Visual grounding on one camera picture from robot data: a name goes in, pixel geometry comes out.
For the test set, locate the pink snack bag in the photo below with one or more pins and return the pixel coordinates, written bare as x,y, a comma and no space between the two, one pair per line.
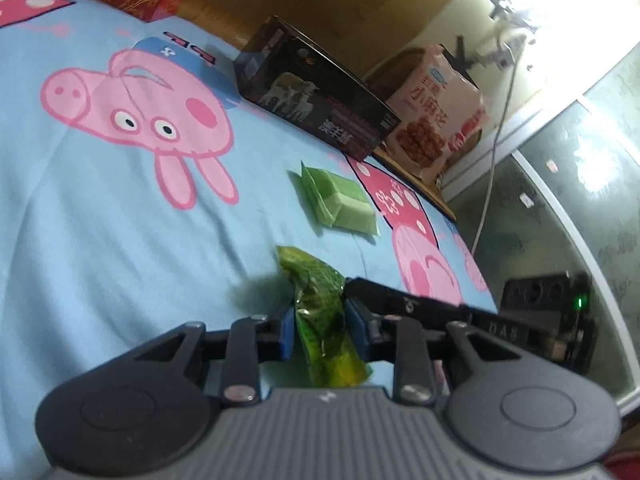
435,120

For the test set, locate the brown cardboard box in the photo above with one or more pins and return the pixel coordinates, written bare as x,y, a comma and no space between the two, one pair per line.
325,5

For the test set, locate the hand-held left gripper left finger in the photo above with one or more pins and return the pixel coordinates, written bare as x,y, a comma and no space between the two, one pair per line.
287,335

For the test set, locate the white power plug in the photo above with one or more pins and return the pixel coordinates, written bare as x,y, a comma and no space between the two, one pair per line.
505,40

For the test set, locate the printed cartoon blanket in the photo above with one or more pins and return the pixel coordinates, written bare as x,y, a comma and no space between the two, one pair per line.
125,185

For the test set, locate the dark green snack packet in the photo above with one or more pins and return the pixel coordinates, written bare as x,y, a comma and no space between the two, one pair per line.
322,320

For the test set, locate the frosted glass cabinet door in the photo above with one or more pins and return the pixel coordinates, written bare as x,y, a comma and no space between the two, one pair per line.
565,185

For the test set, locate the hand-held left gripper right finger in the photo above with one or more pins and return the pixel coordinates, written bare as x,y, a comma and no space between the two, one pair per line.
356,330

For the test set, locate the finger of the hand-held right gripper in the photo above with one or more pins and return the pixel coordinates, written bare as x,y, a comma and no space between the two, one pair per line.
415,302

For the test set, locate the black printed box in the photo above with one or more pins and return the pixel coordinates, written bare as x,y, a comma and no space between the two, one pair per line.
315,95

